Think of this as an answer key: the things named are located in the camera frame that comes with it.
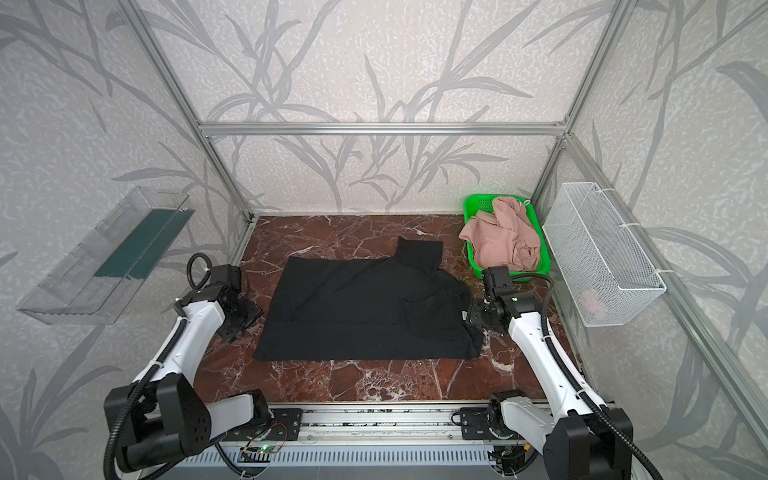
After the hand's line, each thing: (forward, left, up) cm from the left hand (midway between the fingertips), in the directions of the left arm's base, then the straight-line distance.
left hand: (255, 310), depth 84 cm
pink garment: (+28, -77, +1) cm, 82 cm away
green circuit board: (-32, -10, -8) cm, 34 cm away
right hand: (+1, -64, +2) cm, 64 cm away
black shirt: (+5, -30, -9) cm, 32 cm away
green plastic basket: (+47, -74, -2) cm, 88 cm away
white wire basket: (-2, -84, +26) cm, 88 cm away
